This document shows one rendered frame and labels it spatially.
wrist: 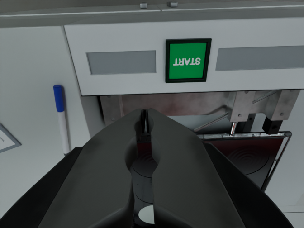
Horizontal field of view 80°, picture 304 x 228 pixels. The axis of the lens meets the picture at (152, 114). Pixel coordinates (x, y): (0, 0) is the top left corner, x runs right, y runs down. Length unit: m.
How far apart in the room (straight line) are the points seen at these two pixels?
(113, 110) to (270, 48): 0.26
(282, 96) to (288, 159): 0.32
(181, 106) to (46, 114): 0.24
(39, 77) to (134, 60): 0.13
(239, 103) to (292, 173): 0.42
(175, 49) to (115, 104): 0.16
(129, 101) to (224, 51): 0.19
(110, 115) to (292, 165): 0.57
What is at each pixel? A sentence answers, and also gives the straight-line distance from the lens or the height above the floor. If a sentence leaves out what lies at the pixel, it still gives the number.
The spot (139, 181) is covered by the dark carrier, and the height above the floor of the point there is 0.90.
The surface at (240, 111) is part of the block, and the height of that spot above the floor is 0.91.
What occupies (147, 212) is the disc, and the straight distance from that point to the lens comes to 0.61.
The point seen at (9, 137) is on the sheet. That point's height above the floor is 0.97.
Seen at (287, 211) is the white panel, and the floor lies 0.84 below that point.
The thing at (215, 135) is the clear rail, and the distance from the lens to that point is 0.41.
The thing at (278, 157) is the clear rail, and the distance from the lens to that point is 0.52.
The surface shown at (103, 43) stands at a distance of 0.25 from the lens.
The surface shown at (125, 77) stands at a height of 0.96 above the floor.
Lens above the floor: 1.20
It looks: 58 degrees down
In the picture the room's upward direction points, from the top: 179 degrees clockwise
